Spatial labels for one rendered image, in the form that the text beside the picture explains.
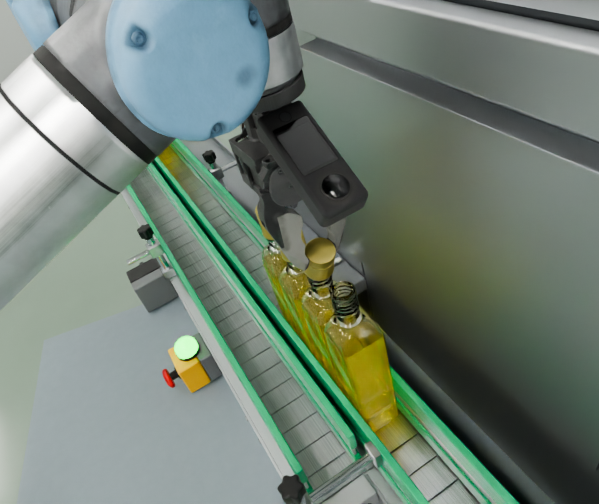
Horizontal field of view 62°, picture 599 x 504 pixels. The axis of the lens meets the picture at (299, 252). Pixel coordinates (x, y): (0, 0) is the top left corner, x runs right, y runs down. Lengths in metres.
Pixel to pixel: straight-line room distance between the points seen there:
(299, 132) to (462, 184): 0.16
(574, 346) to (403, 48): 0.31
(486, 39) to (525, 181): 0.11
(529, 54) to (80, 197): 0.30
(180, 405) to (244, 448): 0.17
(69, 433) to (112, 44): 0.95
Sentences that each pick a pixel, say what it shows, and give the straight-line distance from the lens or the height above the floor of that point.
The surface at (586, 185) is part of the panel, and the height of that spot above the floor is 1.31.
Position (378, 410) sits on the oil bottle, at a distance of 0.71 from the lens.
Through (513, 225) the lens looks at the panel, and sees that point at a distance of 0.47.
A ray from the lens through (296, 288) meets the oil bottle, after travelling 0.66.
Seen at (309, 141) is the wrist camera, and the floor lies 1.33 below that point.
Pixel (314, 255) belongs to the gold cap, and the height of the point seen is 1.18.
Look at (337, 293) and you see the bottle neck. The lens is 0.57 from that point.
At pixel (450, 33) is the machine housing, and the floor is 1.38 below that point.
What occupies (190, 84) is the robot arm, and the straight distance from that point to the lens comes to 0.24.
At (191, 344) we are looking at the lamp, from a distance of 0.97.
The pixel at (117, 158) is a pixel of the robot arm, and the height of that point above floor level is 1.44.
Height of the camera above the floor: 1.54
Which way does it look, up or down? 41 degrees down
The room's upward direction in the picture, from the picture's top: 17 degrees counter-clockwise
